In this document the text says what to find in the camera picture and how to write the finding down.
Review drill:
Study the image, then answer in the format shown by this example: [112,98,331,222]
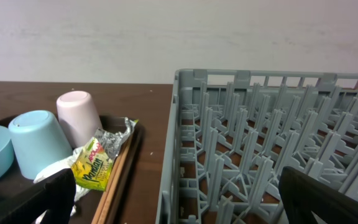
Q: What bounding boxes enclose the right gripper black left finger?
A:
[0,168,76,224]

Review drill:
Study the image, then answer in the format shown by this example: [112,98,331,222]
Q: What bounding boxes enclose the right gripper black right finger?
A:
[278,166,358,224]

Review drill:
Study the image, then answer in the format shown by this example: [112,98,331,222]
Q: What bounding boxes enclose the white napkin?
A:
[33,147,90,202]

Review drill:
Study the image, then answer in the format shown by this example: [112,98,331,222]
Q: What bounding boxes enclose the yellow green snack wrapper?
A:
[71,117,138,191]

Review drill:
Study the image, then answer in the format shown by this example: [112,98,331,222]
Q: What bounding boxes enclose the grey dishwasher rack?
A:
[155,69,358,223]

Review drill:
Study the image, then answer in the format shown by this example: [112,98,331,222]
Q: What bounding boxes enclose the dark brown serving tray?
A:
[0,115,144,223]

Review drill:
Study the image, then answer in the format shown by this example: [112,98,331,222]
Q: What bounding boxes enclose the light blue plastic cup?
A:
[8,110,73,180]

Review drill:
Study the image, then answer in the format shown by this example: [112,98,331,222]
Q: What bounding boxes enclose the wooden chopstick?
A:
[91,134,133,224]
[96,136,134,224]

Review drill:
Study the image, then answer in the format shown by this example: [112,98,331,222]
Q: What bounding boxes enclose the pink plastic cup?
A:
[57,91,103,148]

